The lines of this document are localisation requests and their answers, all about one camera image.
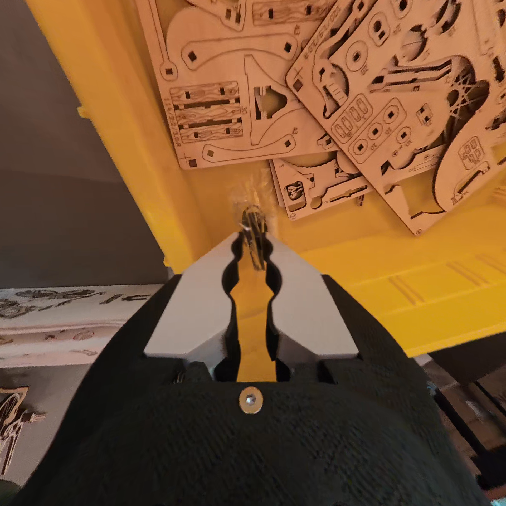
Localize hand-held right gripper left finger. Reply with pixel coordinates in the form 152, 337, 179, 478
144, 232, 242, 383

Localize yellow plastic bin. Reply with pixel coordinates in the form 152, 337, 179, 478
24, 0, 506, 358

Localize wooden puzzle sheet oval cutouts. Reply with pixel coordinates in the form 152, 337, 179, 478
285, 0, 506, 236

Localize wooden puzzle sheet plank print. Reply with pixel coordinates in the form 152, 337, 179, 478
134, 0, 340, 171

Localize small clear plastic bag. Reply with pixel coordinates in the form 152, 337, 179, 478
231, 168, 275, 273

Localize open instruction booklet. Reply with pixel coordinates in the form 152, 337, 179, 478
0, 284, 167, 370

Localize grey desk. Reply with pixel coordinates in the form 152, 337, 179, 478
0, 0, 171, 487

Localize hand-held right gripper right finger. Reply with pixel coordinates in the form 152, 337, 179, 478
265, 236, 359, 383

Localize small wooden puzzle sheet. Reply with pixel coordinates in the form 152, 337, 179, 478
270, 152, 375, 221

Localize wooden wheel model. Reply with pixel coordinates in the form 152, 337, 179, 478
0, 387, 47, 476

